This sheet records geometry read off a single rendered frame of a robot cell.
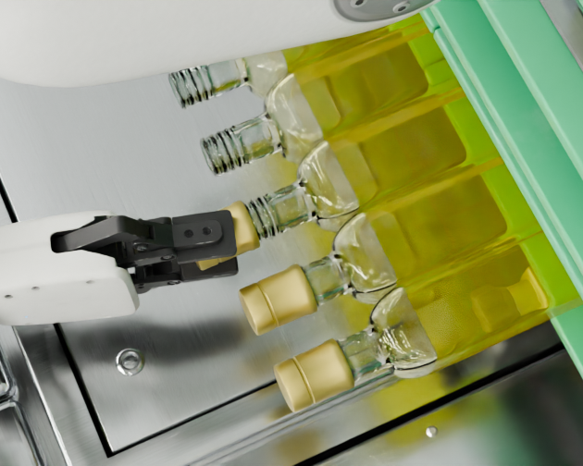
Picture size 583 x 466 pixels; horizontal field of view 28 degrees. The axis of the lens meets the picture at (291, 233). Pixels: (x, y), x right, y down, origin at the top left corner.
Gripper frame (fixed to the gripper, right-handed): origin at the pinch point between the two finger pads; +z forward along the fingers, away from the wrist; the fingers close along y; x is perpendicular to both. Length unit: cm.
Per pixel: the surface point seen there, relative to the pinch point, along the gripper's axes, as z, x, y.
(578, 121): 22.6, -0.4, 13.8
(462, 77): 19.0, 8.1, 4.1
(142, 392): -6.4, -6.6, -12.5
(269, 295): 3.7, -4.6, 1.6
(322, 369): 6.3, -10.0, 1.7
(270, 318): 3.5, -6.0, 1.0
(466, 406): 18.6, -10.9, -16.0
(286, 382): 3.8, -10.5, 1.7
